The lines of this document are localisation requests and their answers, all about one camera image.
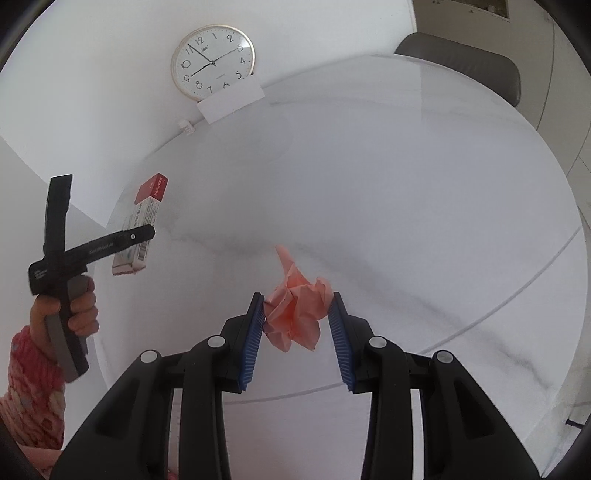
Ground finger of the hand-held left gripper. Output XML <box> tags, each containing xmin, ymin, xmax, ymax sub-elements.
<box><xmin>85</xmin><ymin>224</ymin><xmax>156</xmax><ymax>265</ymax></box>

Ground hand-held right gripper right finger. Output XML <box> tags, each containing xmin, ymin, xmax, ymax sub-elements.
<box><xmin>327</xmin><ymin>292</ymin><xmax>541</xmax><ymax>480</ymax></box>

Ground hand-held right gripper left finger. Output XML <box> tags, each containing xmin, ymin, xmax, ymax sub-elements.
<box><xmin>50</xmin><ymin>292</ymin><xmax>266</xmax><ymax>480</ymax></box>

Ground pink paper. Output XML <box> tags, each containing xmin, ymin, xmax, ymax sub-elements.
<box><xmin>263</xmin><ymin>244</ymin><xmax>334</xmax><ymax>354</ymax></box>

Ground person's left forearm pink sleeve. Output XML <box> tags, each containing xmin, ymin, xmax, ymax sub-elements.
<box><xmin>0</xmin><ymin>325</ymin><xmax>66</xmax><ymax>450</ymax></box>

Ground person's left hand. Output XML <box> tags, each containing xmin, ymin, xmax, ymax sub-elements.
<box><xmin>28</xmin><ymin>276</ymin><xmax>100</xmax><ymax>358</ymax></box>

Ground red and white carton box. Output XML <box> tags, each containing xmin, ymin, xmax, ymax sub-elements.
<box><xmin>112</xmin><ymin>173</ymin><xmax>171</xmax><ymax>278</ymax></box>

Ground white paper card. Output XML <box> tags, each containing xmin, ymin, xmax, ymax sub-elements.
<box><xmin>196</xmin><ymin>76</ymin><xmax>265</xmax><ymax>124</ymax></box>

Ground grey chair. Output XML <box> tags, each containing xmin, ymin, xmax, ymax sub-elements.
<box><xmin>394</xmin><ymin>32</ymin><xmax>522</xmax><ymax>108</ymax></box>

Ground round white wall clock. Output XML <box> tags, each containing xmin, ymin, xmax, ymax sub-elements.
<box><xmin>171</xmin><ymin>25</ymin><xmax>256</xmax><ymax>101</ymax></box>

